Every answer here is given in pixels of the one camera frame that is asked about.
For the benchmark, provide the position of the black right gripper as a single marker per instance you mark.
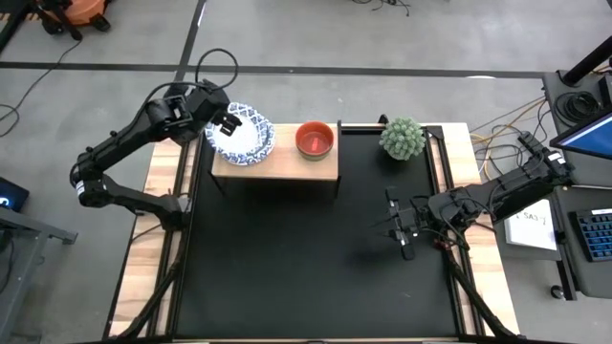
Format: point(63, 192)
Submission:
point(408, 222)

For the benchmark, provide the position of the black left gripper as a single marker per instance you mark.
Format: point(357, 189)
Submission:
point(208, 107)

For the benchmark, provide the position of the red plastic bowl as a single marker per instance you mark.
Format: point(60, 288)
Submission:
point(314, 141)

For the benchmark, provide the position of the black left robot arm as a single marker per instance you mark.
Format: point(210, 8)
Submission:
point(119, 138)

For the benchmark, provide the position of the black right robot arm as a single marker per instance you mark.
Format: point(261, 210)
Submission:
point(507, 186)

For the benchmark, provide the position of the wooden shelf with black legs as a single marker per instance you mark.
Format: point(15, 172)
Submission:
point(282, 168)

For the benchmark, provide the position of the green artificial succulent plant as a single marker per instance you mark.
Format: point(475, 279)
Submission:
point(403, 138)

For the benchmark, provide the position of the black table mat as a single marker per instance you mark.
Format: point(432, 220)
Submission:
point(311, 286)

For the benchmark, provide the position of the white paper sheet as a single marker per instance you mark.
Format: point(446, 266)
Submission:
point(531, 234)

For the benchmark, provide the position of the black power strip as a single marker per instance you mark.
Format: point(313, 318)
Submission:
point(526, 139)

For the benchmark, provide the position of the black caster wheel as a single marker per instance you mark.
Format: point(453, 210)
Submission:
point(557, 292)

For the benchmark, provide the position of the orange shop vacuum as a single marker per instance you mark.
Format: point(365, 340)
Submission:
point(83, 12)

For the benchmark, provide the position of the dark grey equipment cart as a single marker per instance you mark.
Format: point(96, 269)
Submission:
point(551, 95)

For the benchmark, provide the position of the backlit black keyboard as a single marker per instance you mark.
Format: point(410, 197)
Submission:
point(597, 234)

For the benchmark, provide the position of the grey computer desk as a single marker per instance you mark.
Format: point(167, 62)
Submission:
point(593, 277)

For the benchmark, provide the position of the grey metal side table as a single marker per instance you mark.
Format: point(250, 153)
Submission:
point(43, 229)

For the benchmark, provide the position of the laptop with blue screen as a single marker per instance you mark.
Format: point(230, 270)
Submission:
point(590, 138)

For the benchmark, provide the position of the black box with blue light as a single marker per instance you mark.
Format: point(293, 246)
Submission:
point(12, 196)

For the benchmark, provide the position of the black stand leg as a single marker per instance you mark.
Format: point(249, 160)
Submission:
point(12, 28)

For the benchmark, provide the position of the black slanted pole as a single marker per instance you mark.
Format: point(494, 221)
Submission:
point(588, 62)

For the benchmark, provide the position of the black metal table frame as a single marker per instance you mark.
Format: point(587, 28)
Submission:
point(171, 306)

